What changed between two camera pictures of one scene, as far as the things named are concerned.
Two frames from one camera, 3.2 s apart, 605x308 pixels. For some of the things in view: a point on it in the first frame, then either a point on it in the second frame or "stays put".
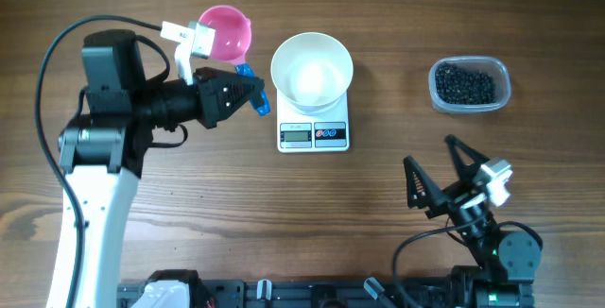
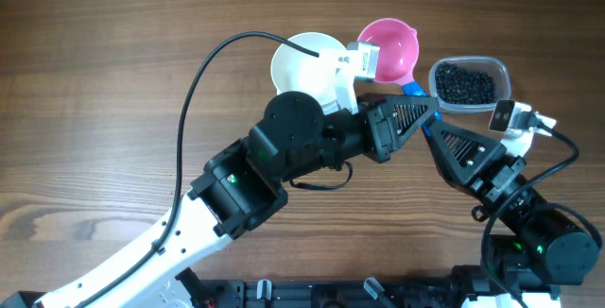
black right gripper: x=450 y=197 -> x=494 y=174
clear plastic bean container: x=469 y=84 stays put
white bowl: x=313 y=71 stays put
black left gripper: x=204 y=98 -> x=378 y=128
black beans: x=458 y=86 stays put
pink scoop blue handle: x=233 y=36 -> x=398 y=52
